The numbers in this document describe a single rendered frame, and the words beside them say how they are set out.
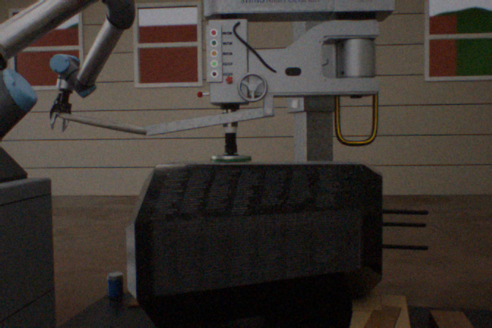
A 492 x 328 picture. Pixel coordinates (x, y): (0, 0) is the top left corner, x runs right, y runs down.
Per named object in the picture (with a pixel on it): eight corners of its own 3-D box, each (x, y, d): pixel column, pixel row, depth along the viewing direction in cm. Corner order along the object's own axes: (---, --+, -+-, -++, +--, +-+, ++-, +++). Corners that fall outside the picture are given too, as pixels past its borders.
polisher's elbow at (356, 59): (331, 81, 272) (331, 44, 271) (364, 81, 276) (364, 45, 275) (345, 77, 253) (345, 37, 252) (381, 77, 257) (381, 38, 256)
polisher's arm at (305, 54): (370, 116, 275) (370, 24, 273) (381, 113, 252) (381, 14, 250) (236, 118, 277) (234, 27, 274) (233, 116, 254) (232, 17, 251)
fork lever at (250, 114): (274, 116, 276) (273, 107, 276) (276, 114, 257) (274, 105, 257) (150, 136, 278) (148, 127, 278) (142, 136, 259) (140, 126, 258)
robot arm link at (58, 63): (75, 66, 237) (83, 69, 250) (58, 48, 237) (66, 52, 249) (61, 80, 238) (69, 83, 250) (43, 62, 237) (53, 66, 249)
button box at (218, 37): (222, 82, 256) (222, 25, 255) (222, 81, 253) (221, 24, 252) (206, 83, 256) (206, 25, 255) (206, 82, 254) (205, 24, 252)
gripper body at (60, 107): (54, 112, 250) (58, 88, 249) (52, 111, 257) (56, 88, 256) (70, 115, 253) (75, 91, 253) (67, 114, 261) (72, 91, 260)
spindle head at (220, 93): (278, 110, 277) (277, 27, 275) (280, 107, 255) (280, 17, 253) (213, 111, 278) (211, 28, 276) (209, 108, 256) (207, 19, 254)
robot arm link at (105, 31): (151, 1, 203) (96, 94, 251) (129, -21, 202) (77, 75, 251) (132, 11, 195) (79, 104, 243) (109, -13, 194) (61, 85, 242)
